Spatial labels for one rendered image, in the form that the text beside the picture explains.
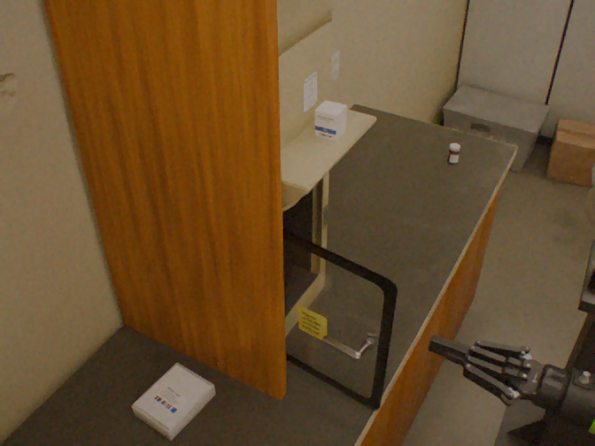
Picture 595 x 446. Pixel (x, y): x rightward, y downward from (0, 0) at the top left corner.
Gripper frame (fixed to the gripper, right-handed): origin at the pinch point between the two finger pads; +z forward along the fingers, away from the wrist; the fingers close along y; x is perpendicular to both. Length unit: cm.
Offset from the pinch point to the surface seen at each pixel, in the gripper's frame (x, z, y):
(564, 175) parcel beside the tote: 124, -2, -281
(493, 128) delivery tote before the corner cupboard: 102, 46, -276
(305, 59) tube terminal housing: -36, 44, -26
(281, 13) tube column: -48, 44, -17
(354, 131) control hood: -20.4, 33.8, -29.8
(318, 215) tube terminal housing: 12, 47, -38
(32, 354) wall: 25, 88, 27
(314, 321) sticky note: 12.7, 29.9, -5.2
